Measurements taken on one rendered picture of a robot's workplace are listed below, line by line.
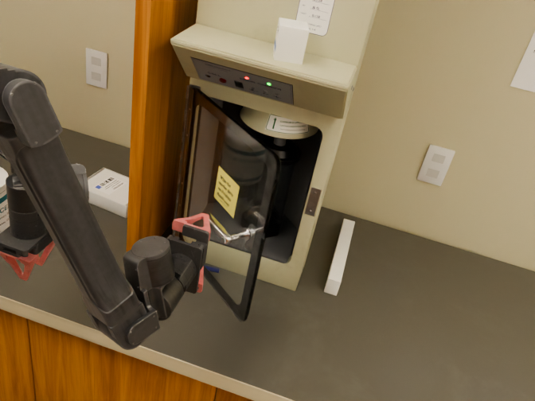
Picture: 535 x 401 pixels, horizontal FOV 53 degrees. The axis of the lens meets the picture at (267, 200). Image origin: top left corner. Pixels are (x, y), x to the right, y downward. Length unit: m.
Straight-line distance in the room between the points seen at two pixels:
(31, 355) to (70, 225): 0.76
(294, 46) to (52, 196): 0.48
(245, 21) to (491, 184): 0.87
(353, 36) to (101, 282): 0.60
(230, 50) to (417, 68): 0.64
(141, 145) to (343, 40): 0.45
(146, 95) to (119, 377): 0.63
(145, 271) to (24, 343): 0.63
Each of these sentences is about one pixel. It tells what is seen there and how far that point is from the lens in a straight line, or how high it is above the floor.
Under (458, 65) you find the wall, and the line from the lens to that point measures 1.47.
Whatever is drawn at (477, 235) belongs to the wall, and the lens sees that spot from 1.68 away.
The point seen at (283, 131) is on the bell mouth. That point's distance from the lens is 1.12.
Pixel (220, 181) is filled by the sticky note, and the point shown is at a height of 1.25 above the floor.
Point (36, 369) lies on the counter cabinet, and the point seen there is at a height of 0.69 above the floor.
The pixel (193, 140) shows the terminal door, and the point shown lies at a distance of 1.13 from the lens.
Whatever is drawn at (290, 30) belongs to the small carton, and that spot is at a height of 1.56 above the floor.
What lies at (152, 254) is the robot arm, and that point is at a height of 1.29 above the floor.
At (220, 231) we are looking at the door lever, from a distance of 1.01.
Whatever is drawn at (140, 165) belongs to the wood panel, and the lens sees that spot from 1.15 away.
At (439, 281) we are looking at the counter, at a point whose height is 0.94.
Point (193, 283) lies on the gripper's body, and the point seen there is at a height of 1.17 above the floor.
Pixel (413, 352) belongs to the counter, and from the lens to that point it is 1.29.
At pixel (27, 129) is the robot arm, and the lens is 0.61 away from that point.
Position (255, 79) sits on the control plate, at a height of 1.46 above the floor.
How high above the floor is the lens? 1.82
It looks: 33 degrees down
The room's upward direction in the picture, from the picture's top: 12 degrees clockwise
